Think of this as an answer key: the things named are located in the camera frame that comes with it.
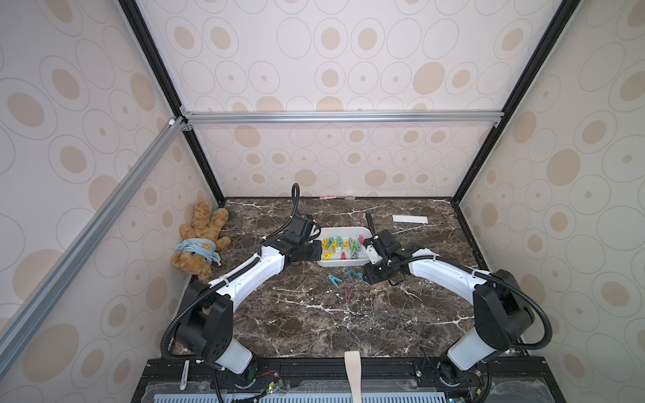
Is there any dark teal clothespin top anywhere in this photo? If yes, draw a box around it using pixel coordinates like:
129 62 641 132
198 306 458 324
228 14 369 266
345 267 359 281

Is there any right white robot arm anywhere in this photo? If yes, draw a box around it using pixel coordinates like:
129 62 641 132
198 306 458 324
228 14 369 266
364 230 535 372

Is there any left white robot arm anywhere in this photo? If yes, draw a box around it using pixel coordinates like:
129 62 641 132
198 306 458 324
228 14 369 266
161 213 322 374

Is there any white plastic storage box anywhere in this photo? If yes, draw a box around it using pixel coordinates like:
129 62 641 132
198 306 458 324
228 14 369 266
317 227 371 268

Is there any white paper strip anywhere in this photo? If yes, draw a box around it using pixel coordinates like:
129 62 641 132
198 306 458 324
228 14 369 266
392 215 429 224

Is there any brown teddy bear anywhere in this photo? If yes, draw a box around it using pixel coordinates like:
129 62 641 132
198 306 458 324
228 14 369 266
171 199 231 283

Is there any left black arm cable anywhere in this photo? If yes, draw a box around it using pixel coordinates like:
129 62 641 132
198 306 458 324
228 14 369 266
160 183 321 359

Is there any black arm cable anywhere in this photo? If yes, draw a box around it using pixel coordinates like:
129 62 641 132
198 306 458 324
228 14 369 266
160 183 321 359
364 211 554 351

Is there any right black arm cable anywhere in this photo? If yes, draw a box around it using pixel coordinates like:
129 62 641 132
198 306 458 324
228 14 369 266
364 211 554 351

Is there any beige strap at front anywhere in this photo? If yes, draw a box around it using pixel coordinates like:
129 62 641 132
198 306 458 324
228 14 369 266
343 351 364 403

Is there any silver aluminium rail back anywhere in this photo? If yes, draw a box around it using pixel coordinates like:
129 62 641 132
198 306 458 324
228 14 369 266
186 110 504 124

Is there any silver aluminium rail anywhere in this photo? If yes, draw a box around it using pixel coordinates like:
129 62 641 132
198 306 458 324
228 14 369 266
186 110 504 124
1 116 186 376

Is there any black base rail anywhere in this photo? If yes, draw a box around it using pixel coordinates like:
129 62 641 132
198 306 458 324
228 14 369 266
140 356 553 391

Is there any silver aluminium rail left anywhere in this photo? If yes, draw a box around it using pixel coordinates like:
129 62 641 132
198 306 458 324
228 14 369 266
1 116 186 376

